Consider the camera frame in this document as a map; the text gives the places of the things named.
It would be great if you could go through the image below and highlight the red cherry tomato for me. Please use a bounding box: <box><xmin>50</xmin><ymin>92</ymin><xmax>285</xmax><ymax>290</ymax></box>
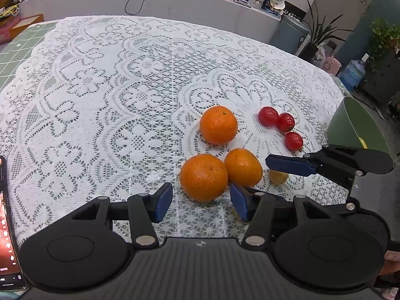
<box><xmin>284</xmin><ymin>132</ymin><xmax>304</xmax><ymax>152</ymax></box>
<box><xmin>276</xmin><ymin>112</ymin><xmax>296</xmax><ymax>133</ymax></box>
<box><xmin>258</xmin><ymin>106</ymin><xmax>280</xmax><ymax>127</ymax></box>

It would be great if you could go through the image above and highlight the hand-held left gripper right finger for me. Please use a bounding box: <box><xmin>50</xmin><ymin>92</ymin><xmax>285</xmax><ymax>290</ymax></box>
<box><xmin>230</xmin><ymin>183</ymin><xmax>335</xmax><ymax>251</ymax></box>

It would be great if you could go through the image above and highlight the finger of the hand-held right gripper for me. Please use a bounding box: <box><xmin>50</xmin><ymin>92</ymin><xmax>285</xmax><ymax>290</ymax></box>
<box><xmin>243</xmin><ymin>186</ymin><xmax>357</xmax><ymax>215</ymax></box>
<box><xmin>265</xmin><ymin>144</ymin><xmax>394</xmax><ymax>191</ymax></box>

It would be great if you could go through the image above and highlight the grey trash can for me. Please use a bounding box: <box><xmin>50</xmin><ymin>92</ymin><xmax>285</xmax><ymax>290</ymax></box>
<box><xmin>270</xmin><ymin>15</ymin><xmax>311</xmax><ymax>55</ymax></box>

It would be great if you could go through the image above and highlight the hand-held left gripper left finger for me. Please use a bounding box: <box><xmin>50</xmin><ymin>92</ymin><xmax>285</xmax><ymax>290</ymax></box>
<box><xmin>72</xmin><ymin>182</ymin><xmax>173</xmax><ymax>251</ymax></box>

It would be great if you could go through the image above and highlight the blue water jug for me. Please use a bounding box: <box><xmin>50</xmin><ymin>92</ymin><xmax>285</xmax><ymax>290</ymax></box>
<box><xmin>339</xmin><ymin>54</ymin><xmax>366</xmax><ymax>91</ymax></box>

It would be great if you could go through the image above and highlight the white curved console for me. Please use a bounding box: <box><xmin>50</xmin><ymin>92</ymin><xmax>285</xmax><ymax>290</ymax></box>
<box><xmin>19</xmin><ymin>0</ymin><xmax>282</xmax><ymax>44</ymax></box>

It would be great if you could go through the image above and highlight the white plastic bag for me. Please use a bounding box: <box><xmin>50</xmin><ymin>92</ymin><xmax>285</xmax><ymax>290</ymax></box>
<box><xmin>313</xmin><ymin>44</ymin><xmax>327</xmax><ymax>66</ymax></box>

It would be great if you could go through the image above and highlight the dark green cabinet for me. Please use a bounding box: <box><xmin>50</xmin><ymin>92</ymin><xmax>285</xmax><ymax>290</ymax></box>
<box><xmin>364</xmin><ymin>47</ymin><xmax>400</xmax><ymax>104</ymax></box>

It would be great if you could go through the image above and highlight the pink heater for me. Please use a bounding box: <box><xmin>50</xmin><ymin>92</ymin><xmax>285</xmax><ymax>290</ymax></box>
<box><xmin>322</xmin><ymin>55</ymin><xmax>341</xmax><ymax>76</ymax></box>

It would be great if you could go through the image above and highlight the orange cardboard box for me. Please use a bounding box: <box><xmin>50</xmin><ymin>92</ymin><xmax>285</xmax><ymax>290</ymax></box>
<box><xmin>9</xmin><ymin>14</ymin><xmax>44</xmax><ymax>40</ymax></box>

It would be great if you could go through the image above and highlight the orange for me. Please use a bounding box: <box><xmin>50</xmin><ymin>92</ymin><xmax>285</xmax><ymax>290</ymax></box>
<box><xmin>199</xmin><ymin>105</ymin><xmax>239</xmax><ymax>146</ymax></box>
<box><xmin>179</xmin><ymin>154</ymin><xmax>229</xmax><ymax>203</ymax></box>
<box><xmin>224</xmin><ymin>148</ymin><xmax>264</xmax><ymax>187</ymax></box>

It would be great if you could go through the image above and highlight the long-leaf potted plant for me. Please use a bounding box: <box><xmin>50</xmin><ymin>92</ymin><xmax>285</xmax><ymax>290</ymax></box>
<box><xmin>304</xmin><ymin>0</ymin><xmax>352</xmax><ymax>63</ymax></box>

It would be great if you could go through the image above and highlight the smartphone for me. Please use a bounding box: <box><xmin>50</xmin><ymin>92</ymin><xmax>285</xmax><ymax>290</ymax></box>
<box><xmin>0</xmin><ymin>155</ymin><xmax>28</xmax><ymax>292</ymax></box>

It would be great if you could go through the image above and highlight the green colander bowl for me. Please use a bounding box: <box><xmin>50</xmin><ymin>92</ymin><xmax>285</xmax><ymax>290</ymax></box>
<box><xmin>326</xmin><ymin>96</ymin><xmax>391</xmax><ymax>158</ymax></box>

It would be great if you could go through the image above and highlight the white lace tablecloth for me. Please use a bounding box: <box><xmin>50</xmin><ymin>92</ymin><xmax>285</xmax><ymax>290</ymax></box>
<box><xmin>0</xmin><ymin>15</ymin><xmax>351</xmax><ymax>251</ymax></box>

